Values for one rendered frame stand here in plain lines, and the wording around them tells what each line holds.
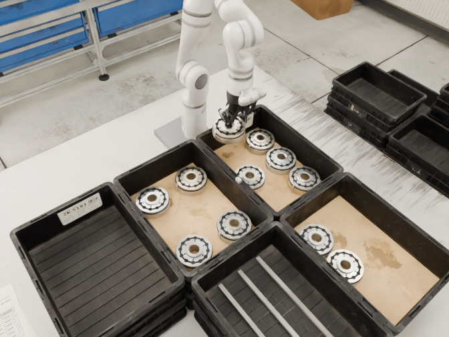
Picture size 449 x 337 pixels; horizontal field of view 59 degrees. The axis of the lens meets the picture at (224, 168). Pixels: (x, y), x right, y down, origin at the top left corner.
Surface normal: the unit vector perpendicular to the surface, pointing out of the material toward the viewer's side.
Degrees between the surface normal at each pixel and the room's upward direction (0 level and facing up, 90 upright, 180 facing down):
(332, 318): 0
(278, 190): 0
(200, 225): 0
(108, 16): 90
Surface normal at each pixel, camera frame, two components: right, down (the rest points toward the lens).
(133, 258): 0.04, -0.65
